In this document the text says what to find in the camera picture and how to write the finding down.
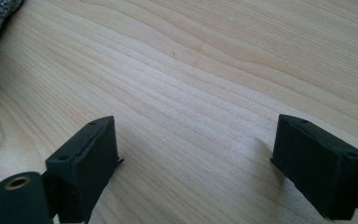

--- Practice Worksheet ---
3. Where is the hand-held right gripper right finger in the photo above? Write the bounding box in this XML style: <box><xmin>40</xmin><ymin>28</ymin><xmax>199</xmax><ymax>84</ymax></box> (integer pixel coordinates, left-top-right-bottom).
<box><xmin>269</xmin><ymin>114</ymin><xmax>358</xmax><ymax>220</ymax></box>

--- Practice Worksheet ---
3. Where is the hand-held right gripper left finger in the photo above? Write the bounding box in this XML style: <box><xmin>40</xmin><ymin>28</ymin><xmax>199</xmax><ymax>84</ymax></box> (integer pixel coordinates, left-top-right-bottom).
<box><xmin>45</xmin><ymin>115</ymin><xmax>125</xmax><ymax>224</ymax></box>

